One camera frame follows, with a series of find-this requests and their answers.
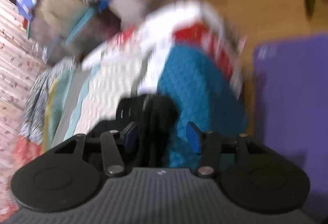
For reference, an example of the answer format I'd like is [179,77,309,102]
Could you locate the black pants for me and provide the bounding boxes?
[101,94,179,167]

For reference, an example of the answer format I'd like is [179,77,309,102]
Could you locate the teal checkered blanket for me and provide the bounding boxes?
[157,45,247,169]

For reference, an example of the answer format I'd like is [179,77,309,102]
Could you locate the white teal patterned bedsheet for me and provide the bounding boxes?
[40,59,165,152]

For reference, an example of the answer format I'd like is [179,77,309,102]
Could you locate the red floral patchwork quilt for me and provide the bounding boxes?
[1,57,77,221]

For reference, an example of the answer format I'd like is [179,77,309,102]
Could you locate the purple mat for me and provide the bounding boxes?
[253,33,327,223]

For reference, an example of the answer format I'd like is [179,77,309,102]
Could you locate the white red floral blanket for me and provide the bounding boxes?
[82,0,246,97]

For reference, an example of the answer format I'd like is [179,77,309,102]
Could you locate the beige leaf print curtain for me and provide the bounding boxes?
[1,0,46,210]

